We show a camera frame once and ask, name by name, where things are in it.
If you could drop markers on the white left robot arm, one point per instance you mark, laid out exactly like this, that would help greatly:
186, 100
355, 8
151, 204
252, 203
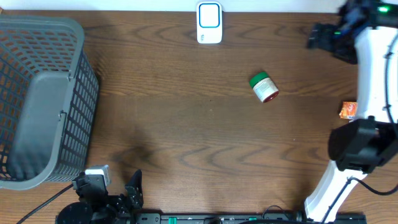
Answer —
81, 213

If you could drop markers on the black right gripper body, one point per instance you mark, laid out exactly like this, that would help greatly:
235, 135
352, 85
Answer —
334, 41

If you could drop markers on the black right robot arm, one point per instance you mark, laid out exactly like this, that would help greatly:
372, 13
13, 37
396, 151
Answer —
365, 36

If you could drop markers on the orange small carton box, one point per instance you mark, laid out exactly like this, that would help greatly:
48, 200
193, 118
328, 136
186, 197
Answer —
348, 110

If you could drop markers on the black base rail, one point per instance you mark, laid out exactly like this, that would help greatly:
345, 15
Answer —
274, 216

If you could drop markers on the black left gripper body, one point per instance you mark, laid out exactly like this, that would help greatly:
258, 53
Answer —
119, 208

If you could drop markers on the green lid jar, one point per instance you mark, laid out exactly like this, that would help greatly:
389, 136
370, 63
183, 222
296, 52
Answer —
263, 86

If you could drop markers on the dark grey plastic basket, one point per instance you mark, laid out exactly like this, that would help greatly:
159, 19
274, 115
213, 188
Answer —
49, 93

